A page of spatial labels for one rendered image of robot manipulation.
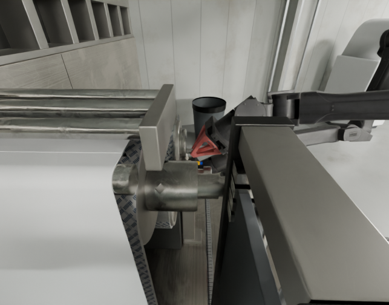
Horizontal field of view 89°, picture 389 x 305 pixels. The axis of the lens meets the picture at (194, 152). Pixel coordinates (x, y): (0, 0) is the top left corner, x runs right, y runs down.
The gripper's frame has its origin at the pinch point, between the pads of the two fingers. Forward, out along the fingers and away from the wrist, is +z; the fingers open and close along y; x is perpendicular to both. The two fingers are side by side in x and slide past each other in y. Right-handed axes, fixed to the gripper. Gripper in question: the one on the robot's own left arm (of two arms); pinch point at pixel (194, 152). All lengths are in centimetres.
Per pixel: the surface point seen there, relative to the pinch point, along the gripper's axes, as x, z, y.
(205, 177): 7.9, -9.7, -24.7
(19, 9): 49, 8, 10
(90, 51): 40, 14, 33
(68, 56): 39.7, 14.1, 19.2
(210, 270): -27.8, 17.8, -13.4
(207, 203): -27.5, 17.8, 12.5
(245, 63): -69, -40, 302
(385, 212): -211, -53, 87
